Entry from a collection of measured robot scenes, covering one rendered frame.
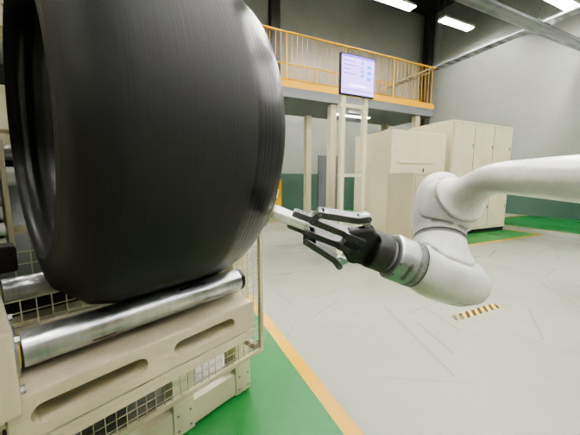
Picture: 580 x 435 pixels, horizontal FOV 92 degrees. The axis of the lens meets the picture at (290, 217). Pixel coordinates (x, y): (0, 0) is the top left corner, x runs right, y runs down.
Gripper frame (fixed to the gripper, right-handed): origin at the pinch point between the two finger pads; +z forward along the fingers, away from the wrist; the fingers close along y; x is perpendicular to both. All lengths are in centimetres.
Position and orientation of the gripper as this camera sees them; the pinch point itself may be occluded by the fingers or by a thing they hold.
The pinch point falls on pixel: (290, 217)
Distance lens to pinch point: 51.6
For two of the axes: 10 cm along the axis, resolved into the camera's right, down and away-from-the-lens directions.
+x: 0.4, -4.5, 8.9
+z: -9.3, -3.5, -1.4
